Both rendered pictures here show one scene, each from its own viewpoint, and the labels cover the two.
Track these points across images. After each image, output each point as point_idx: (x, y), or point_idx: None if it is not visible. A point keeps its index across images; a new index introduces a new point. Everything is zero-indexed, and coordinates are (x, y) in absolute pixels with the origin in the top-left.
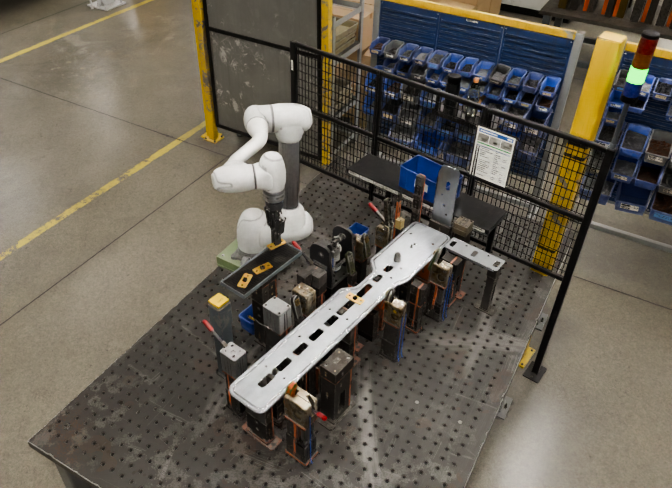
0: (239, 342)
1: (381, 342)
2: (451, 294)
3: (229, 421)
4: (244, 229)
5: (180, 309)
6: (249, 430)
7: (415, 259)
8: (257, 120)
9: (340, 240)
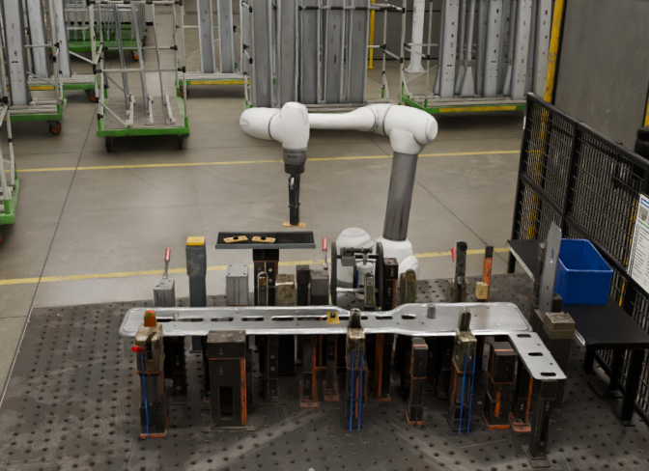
0: None
1: (344, 395)
2: (494, 409)
3: None
4: (336, 244)
5: None
6: None
7: (452, 325)
8: (361, 108)
9: (361, 251)
